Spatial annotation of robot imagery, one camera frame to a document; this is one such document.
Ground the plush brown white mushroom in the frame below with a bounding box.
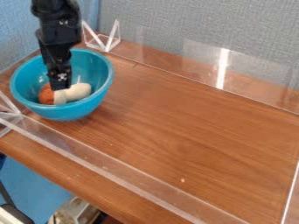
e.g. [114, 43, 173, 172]
[38, 83, 90, 105]

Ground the white object under table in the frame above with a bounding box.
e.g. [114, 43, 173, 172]
[46, 197, 100, 224]

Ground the blue plastic bowl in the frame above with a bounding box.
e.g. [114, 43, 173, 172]
[9, 48, 114, 121]

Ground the clear acrylic front barrier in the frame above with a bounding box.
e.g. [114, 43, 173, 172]
[0, 91, 248, 224]

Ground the clear acrylic barrier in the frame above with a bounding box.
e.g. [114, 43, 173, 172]
[97, 27, 299, 116]
[0, 91, 248, 224]

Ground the clear acrylic back barrier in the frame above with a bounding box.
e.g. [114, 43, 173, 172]
[97, 27, 299, 116]

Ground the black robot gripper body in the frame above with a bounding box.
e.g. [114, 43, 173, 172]
[33, 11, 81, 47]

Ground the clear acrylic corner bracket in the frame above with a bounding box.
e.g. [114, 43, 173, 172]
[81, 20, 121, 53]

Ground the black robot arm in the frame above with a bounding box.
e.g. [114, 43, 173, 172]
[30, 0, 81, 91]

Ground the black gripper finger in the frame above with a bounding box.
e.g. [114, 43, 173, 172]
[40, 43, 53, 70]
[46, 47, 72, 91]

